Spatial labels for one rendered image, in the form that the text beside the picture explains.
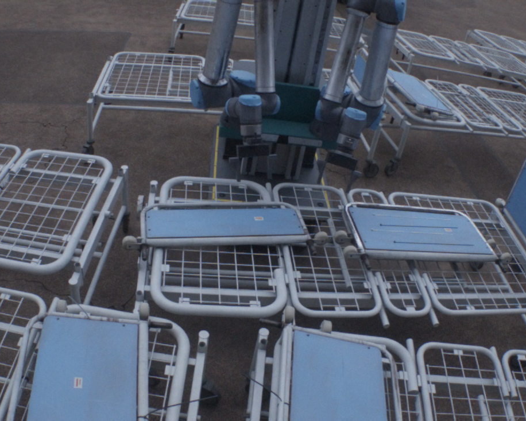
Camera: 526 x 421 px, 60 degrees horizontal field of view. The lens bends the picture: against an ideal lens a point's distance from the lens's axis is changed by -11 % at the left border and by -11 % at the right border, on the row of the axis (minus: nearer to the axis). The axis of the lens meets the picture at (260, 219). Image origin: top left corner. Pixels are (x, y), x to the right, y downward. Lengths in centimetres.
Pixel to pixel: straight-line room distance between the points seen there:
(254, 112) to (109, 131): 209
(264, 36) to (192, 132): 191
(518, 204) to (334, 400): 176
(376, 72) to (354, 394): 147
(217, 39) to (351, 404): 160
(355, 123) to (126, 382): 136
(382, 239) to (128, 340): 121
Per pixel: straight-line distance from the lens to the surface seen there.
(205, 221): 225
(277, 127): 266
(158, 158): 365
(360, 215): 244
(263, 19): 224
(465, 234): 261
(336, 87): 229
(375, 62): 242
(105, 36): 621
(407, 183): 398
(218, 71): 238
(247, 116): 208
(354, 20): 231
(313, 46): 265
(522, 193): 297
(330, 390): 168
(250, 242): 218
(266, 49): 224
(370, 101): 252
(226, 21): 226
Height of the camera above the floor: 193
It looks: 38 degrees down
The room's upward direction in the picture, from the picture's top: 11 degrees clockwise
